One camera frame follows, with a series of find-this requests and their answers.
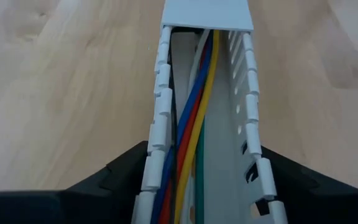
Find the white duct cover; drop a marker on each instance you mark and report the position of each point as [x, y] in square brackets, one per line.
[207, 12]

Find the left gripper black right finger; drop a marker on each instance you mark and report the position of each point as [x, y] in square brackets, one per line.
[322, 205]

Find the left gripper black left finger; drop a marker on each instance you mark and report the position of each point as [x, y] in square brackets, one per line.
[73, 205]

